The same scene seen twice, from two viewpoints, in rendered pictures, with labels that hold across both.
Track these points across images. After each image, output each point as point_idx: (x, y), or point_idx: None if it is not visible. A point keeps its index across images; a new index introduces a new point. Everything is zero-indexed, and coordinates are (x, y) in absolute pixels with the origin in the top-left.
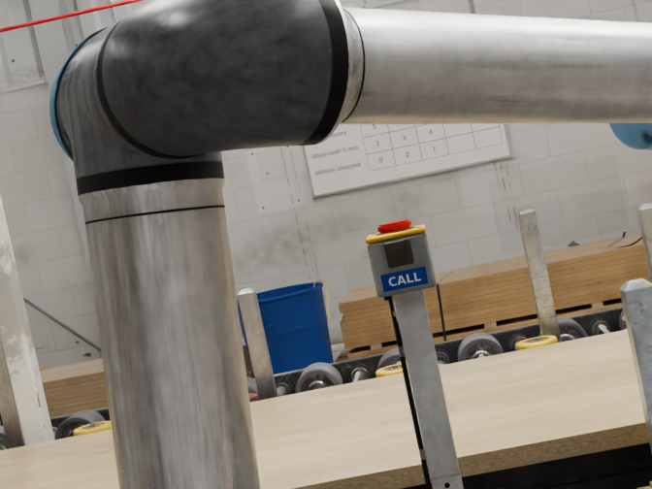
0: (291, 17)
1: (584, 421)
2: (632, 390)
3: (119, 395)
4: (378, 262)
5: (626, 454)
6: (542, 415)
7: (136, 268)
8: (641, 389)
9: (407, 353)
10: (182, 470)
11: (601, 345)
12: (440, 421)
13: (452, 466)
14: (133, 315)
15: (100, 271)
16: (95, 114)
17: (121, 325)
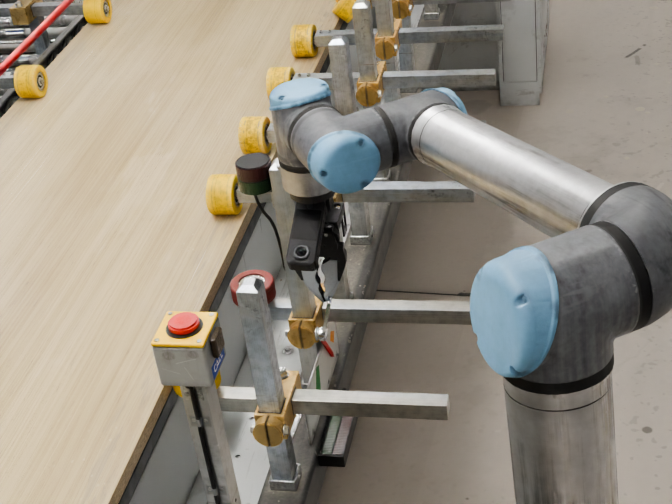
0: None
1: (112, 411)
2: (55, 372)
3: (604, 503)
4: (209, 358)
5: None
6: (53, 429)
7: (613, 414)
8: (262, 355)
9: (213, 420)
10: None
11: None
12: (228, 456)
13: (235, 483)
14: (613, 445)
15: (597, 432)
16: (622, 325)
17: (609, 457)
